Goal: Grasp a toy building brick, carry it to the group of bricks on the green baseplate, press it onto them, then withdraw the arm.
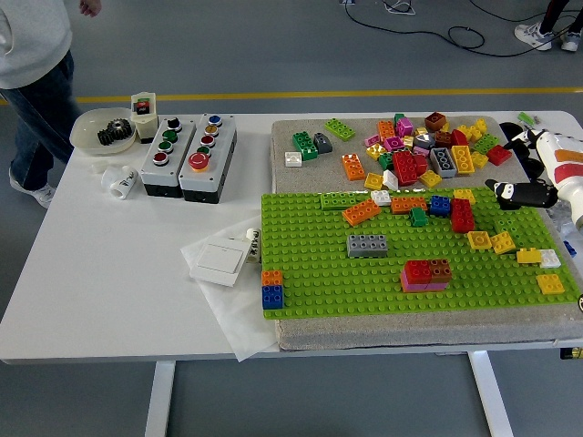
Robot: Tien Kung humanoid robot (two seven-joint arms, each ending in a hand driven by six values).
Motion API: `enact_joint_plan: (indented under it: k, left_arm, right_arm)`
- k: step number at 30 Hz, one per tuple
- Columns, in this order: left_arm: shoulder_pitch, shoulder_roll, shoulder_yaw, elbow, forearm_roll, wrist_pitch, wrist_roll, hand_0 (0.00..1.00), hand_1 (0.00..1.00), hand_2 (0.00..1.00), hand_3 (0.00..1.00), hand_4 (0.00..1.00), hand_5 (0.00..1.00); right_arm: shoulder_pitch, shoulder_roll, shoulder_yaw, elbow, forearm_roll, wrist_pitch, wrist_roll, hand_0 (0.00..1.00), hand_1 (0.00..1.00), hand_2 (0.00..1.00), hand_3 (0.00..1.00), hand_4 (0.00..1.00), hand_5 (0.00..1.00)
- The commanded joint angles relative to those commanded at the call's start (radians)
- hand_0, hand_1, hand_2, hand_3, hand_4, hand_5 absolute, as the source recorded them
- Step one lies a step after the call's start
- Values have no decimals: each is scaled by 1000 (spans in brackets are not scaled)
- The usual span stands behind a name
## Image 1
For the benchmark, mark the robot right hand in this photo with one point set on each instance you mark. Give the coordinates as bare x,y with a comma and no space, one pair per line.
562,168

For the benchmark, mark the blue square brick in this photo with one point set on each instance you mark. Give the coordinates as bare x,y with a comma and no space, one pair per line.
272,297
440,205

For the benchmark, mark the lime green brick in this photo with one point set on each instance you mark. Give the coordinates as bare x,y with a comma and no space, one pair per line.
505,225

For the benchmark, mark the lime six-stud brick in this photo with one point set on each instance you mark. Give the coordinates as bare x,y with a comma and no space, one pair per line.
485,143

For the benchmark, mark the white square brick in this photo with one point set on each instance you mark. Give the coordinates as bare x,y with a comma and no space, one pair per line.
550,258
293,159
381,197

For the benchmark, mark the small yellow brick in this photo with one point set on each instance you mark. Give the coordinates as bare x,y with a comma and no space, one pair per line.
481,125
421,131
408,141

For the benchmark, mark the yellow notched brick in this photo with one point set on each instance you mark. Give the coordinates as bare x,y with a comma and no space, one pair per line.
528,256

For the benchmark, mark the yellow eight-stud brick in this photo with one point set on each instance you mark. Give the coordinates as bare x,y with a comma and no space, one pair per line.
463,159

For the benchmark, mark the red sloped brick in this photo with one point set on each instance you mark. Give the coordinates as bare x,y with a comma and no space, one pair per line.
459,138

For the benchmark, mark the yellow flat square brick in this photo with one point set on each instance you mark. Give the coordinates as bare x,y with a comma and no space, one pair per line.
479,240

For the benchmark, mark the red eight-stud brick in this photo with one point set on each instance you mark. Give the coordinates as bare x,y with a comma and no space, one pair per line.
462,216

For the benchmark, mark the dark brown brick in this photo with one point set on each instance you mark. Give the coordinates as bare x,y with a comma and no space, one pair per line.
442,139

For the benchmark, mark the brown square brick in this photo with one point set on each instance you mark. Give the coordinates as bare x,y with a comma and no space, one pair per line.
440,268
435,121

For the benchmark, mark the red rounded brick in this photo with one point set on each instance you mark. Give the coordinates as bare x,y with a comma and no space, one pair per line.
422,165

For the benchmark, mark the dark grey brick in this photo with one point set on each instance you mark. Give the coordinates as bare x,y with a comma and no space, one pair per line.
423,141

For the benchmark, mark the pink small brick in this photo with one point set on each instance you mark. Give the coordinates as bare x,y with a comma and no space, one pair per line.
421,151
372,140

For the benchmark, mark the small dark green brick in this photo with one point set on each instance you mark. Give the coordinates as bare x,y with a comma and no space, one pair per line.
418,217

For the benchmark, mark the orange eight-stud brick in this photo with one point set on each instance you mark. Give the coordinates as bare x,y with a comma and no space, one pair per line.
408,205
354,167
362,211

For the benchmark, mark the magenta square brick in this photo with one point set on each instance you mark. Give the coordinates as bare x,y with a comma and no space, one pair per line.
393,143

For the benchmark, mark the white sloped brick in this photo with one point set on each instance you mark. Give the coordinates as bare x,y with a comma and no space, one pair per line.
390,179

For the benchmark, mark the green square brick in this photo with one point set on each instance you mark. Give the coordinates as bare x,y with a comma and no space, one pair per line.
385,160

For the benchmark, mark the red square brick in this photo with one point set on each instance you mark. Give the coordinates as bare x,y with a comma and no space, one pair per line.
418,271

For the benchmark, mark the orange six-stud brick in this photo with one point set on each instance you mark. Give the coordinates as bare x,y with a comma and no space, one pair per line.
386,129

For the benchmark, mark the pink long brick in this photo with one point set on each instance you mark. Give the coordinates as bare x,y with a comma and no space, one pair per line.
423,287

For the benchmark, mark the grey eight-stud brick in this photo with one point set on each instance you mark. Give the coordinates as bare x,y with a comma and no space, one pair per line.
367,246

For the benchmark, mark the green long brick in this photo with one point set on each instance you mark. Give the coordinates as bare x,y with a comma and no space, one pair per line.
339,200

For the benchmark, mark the lime eight-stud brick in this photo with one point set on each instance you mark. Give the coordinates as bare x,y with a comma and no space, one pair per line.
340,128

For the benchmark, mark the grey sloped brick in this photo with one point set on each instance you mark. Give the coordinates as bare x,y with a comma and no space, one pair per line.
322,143

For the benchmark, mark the green eight-stud brick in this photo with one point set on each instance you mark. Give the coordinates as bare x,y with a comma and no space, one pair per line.
305,145

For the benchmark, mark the green studded baseplate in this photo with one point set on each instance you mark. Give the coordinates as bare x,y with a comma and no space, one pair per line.
319,282

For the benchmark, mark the orange square brick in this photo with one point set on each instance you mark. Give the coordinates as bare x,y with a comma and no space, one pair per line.
272,277

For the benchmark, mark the black round disc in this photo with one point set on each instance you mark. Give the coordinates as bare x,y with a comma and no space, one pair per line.
534,167
510,129

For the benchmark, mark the clear plastic bag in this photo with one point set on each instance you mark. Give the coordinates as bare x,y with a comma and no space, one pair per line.
561,220

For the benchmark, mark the green lighter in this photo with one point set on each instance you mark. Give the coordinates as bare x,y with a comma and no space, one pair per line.
525,117

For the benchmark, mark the person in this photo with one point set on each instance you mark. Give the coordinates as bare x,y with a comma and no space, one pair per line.
533,35
27,45

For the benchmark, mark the black yellow label box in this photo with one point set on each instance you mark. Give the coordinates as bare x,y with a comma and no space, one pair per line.
573,352

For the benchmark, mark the grey-brown mat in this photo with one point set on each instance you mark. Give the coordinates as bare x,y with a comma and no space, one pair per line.
410,330

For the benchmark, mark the white table leg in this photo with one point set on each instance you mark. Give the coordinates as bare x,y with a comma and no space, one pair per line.
489,396
159,400

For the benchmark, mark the white tube with writing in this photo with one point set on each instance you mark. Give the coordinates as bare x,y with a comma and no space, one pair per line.
253,243

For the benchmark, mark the white paper sheet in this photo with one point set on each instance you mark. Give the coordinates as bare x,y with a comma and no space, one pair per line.
246,318

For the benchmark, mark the grey emergency-stop control box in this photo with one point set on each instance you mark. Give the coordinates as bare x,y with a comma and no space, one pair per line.
207,168

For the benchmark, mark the grey four-button control box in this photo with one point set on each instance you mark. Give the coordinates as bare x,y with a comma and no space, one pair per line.
166,159

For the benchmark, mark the white pipe tee fitting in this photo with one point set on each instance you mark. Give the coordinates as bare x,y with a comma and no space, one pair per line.
120,179

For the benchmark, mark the black metal gear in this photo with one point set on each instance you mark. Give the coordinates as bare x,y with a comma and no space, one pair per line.
105,137
119,127

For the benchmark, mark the white plastic bowl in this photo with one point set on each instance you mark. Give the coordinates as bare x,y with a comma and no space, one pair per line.
86,132

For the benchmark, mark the white wall switch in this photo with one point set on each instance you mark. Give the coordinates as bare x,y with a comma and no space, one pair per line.
218,261

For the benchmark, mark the cream red-green switch box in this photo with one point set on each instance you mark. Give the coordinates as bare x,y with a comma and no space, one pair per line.
143,119

